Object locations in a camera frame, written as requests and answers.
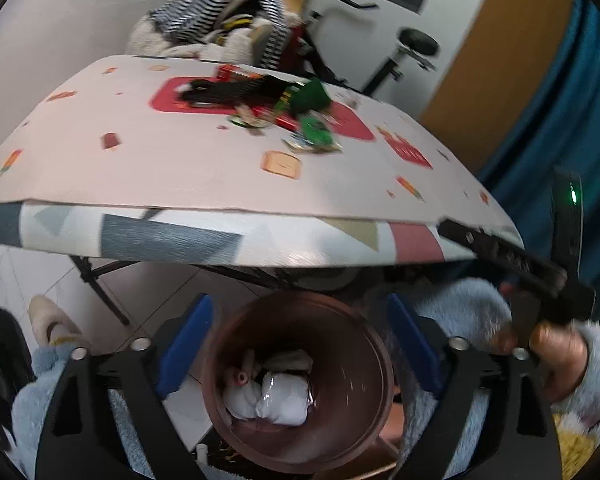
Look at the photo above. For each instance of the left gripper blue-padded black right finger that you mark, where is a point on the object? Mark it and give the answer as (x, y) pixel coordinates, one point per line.
(518, 439)

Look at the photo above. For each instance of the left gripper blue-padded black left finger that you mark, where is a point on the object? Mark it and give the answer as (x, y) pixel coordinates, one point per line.
(80, 438)

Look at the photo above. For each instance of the white fluffy pink bear headband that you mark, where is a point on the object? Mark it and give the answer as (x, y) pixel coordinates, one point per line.
(243, 383)

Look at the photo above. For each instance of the clear bag of white filling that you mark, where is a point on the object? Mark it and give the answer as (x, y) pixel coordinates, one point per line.
(284, 400)

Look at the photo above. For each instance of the brown round trash bin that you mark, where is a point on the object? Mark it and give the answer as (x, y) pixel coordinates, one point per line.
(351, 381)

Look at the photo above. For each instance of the person's right hand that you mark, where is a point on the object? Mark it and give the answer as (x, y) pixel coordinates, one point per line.
(564, 354)

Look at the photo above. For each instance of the light blue fleece sleeve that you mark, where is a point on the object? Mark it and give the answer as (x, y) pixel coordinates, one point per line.
(470, 308)

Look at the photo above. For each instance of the black tracker with green light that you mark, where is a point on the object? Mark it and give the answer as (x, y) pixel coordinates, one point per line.
(567, 214)

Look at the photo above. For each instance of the beige fluffy slipper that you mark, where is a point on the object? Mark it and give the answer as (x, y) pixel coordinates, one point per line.
(50, 324)

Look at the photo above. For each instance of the teal blue curtain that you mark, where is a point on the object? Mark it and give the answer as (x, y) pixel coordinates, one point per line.
(560, 127)

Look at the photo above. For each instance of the orange wooden door panel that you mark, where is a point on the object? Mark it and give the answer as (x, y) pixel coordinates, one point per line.
(502, 62)

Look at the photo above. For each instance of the black exercise bike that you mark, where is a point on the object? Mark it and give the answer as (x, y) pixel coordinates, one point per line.
(353, 44)

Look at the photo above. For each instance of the small green circuit card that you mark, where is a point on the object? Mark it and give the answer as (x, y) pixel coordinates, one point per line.
(312, 136)

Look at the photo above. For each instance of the green crumpled wrapper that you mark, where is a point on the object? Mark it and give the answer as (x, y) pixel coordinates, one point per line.
(298, 99)

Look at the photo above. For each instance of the black fabric item on table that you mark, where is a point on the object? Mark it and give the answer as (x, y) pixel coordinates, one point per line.
(265, 90)

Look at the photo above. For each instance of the red small carton box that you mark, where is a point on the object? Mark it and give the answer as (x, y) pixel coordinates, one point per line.
(234, 73)

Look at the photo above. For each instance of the striped black white shirt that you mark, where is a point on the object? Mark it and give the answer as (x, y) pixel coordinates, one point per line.
(180, 20)

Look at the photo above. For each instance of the wooden clothespin with string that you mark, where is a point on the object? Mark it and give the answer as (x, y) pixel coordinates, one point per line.
(244, 117)

